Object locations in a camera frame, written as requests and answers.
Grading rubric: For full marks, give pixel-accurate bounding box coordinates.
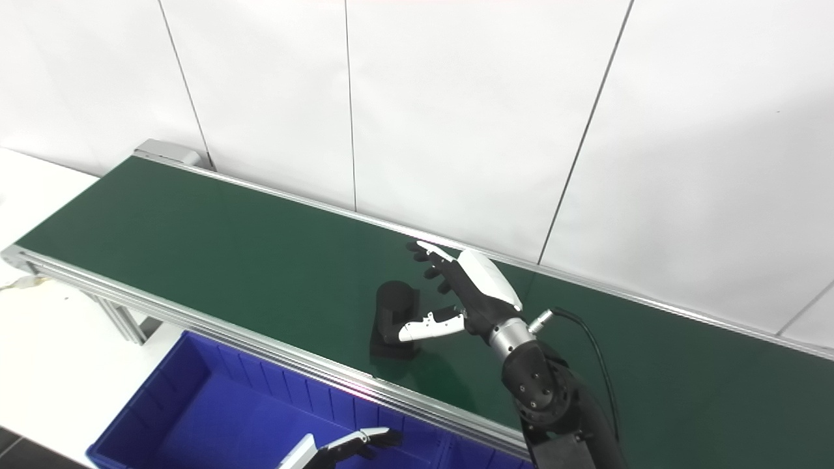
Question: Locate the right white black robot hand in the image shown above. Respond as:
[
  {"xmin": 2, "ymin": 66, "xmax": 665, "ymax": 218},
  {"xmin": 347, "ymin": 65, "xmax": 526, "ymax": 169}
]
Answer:
[{"xmin": 397, "ymin": 240, "xmax": 525, "ymax": 343}]

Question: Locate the green conveyor belt aluminium frame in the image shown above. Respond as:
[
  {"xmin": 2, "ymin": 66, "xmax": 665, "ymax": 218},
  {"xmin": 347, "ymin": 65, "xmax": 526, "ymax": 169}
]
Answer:
[{"xmin": 0, "ymin": 138, "xmax": 834, "ymax": 469}]

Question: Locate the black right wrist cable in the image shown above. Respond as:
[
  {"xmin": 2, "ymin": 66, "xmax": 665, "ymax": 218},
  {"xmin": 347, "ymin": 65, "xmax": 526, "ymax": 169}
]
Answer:
[{"xmin": 529, "ymin": 307, "xmax": 621, "ymax": 445}]

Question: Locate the blue plastic bin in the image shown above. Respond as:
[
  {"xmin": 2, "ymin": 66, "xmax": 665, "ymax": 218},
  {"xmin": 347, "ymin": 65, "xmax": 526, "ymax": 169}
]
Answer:
[
  {"xmin": 448, "ymin": 435, "xmax": 536, "ymax": 469},
  {"xmin": 87, "ymin": 330, "xmax": 452, "ymax": 469}
]

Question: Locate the black cylinder block part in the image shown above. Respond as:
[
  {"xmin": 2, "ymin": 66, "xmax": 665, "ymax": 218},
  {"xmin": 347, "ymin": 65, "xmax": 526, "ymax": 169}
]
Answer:
[{"xmin": 369, "ymin": 281, "xmax": 422, "ymax": 361}]

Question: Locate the aluminium conveyor support leg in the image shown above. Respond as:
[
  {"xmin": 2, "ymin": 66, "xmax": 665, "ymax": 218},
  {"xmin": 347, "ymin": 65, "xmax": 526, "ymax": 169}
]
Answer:
[{"xmin": 83, "ymin": 292, "xmax": 165, "ymax": 346}]

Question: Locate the black cable white connector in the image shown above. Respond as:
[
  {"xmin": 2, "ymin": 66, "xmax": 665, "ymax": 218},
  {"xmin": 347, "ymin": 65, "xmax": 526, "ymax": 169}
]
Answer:
[{"xmin": 0, "ymin": 274, "xmax": 50, "ymax": 292}]

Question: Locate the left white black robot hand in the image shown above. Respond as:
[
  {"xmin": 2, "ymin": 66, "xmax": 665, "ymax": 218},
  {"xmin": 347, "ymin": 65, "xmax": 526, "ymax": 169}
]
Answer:
[{"xmin": 279, "ymin": 427, "xmax": 403, "ymax": 469}]

